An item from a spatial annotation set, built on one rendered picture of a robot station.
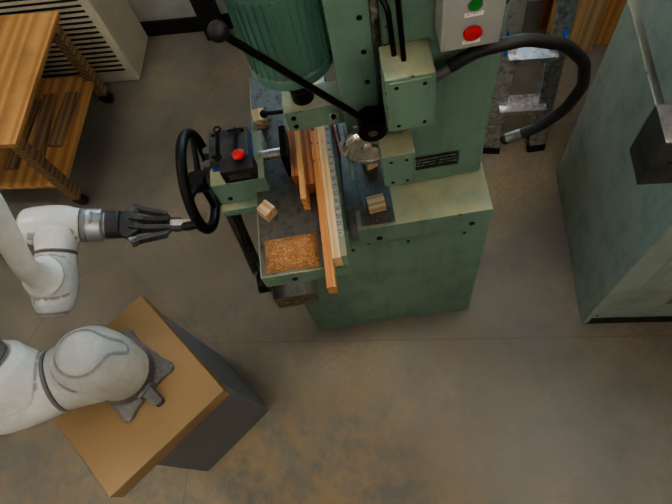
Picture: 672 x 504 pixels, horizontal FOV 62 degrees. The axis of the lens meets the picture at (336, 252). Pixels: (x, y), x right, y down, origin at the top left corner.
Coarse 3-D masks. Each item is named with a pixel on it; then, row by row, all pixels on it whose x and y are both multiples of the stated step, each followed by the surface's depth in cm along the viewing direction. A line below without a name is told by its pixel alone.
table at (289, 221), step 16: (256, 80) 153; (256, 96) 151; (272, 96) 150; (256, 128) 147; (272, 128) 146; (272, 144) 144; (272, 160) 142; (272, 176) 140; (272, 192) 138; (288, 192) 138; (224, 208) 142; (240, 208) 142; (288, 208) 136; (272, 224) 135; (288, 224) 134; (304, 224) 134; (320, 240) 131; (320, 256) 130; (288, 272) 129; (304, 272) 129; (320, 272) 130; (336, 272) 131; (352, 272) 133
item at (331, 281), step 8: (312, 152) 137; (320, 160) 136; (320, 168) 135; (320, 176) 134; (320, 184) 133; (320, 192) 132; (320, 200) 131; (320, 208) 130; (320, 216) 129; (320, 224) 129; (328, 232) 128; (328, 240) 127; (328, 248) 126; (328, 256) 125; (328, 264) 124; (328, 272) 124; (328, 280) 123; (336, 280) 126; (328, 288) 123; (336, 288) 123
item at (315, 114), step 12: (324, 84) 128; (336, 84) 128; (288, 96) 128; (336, 96) 126; (288, 108) 127; (300, 108) 126; (312, 108) 126; (324, 108) 126; (336, 108) 127; (288, 120) 129; (300, 120) 129; (312, 120) 130; (324, 120) 130
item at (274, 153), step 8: (280, 128) 134; (280, 136) 133; (280, 144) 132; (288, 144) 137; (264, 152) 136; (272, 152) 136; (280, 152) 131; (288, 152) 135; (288, 160) 133; (288, 168) 135; (288, 176) 139
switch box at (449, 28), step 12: (444, 0) 85; (456, 0) 85; (468, 0) 86; (492, 0) 86; (504, 0) 87; (444, 12) 88; (456, 12) 88; (468, 12) 88; (492, 12) 88; (444, 24) 90; (456, 24) 90; (468, 24) 90; (480, 24) 90; (492, 24) 91; (444, 36) 92; (456, 36) 92; (480, 36) 93; (492, 36) 93; (444, 48) 94; (456, 48) 95
